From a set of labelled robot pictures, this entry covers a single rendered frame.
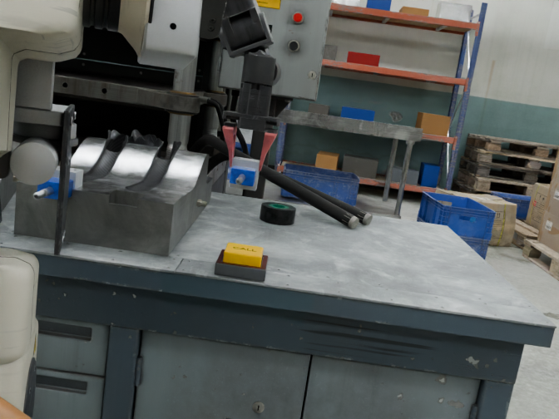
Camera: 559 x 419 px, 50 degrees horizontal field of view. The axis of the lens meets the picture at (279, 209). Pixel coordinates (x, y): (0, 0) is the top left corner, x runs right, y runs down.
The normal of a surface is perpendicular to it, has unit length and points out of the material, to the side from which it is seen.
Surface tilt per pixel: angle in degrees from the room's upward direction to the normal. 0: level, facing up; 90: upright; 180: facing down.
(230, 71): 90
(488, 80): 90
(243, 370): 90
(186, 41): 82
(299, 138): 90
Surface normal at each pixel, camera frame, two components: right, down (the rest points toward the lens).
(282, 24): -0.03, 0.20
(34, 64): 0.26, 0.23
